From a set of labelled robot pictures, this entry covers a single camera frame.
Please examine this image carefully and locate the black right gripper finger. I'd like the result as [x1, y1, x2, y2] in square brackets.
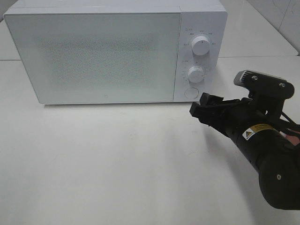
[189, 102, 225, 124]
[199, 92, 224, 105]

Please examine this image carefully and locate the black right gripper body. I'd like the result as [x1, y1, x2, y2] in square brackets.
[210, 98, 285, 150]

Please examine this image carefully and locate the white round door button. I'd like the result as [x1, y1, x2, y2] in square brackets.
[185, 88, 199, 99]

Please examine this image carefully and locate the white microwave door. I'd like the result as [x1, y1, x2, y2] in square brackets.
[5, 13, 180, 104]

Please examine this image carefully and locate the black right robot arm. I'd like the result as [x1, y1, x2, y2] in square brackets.
[199, 93, 300, 210]

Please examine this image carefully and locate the white lower timer knob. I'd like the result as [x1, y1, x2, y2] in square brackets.
[187, 66, 205, 83]

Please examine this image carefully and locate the white upper power knob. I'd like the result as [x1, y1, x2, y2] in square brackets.
[191, 34, 210, 56]

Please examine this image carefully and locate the white microwave oven body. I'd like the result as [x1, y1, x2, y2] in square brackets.
[3, 0, 227, 105]

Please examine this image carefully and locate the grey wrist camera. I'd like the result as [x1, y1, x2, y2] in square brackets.
[233, 69, 295, 118]

